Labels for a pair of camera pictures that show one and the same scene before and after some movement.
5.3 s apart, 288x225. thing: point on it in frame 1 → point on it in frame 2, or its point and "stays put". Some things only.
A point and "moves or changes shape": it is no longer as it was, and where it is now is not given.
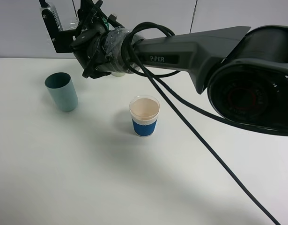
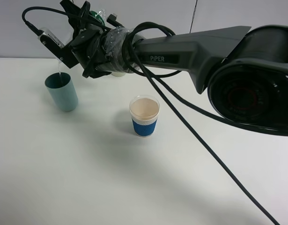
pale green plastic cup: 118,74 stays put
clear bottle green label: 73,25 moves or changes shape
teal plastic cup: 62,91 stays put
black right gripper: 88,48 stays put
